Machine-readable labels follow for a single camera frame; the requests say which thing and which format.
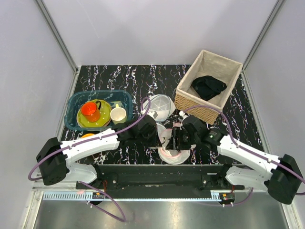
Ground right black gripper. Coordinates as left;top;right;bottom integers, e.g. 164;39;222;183
165;126;200;151

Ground pink-trimmed mesh laundry bag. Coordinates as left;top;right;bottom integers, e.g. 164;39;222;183
157;122;193;165

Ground black bra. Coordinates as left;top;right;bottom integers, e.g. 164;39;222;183
191;75;227;101

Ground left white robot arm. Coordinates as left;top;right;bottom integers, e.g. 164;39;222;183
36;115;162;189

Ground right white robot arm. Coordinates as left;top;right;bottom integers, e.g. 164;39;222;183
162;115;304;205

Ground grey-trimmed mesh laundry bag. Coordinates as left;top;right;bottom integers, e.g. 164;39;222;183
148;94;176;123

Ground cream mug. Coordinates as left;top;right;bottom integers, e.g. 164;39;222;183
110;107;127;125

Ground teal plastic tub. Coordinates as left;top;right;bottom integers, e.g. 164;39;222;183
64;90;133;131

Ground orange mug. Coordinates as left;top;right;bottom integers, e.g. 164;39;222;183
81;101;102;123

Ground orange bowl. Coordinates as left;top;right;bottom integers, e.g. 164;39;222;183
81;133;95;138

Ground wicker basket with liner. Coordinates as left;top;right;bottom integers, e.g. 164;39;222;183
174;50;243;125

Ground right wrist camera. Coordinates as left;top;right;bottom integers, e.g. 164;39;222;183
178;111;189;123

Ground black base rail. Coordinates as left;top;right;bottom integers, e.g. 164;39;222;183
90;165;244;199

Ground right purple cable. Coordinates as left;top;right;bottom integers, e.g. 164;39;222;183
184;104;305;206

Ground purple cable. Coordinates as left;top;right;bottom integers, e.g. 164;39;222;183
184;104;305;206
28;96;151;222

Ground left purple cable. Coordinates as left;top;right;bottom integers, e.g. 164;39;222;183
28;96;151;222

